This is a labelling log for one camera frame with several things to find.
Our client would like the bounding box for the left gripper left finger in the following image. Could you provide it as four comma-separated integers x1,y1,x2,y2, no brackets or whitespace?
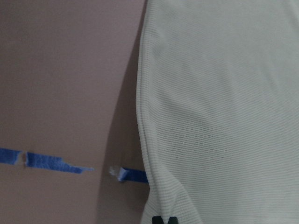
152,216,163,224

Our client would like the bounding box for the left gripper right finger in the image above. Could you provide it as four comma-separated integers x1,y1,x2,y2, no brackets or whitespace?
168,217,178,224

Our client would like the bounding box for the green long sleeve shirt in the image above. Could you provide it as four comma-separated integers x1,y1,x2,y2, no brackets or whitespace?
136,0,299,224

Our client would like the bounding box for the brown paper table cover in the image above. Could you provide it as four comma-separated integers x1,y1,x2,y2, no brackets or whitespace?
0,0,149,224

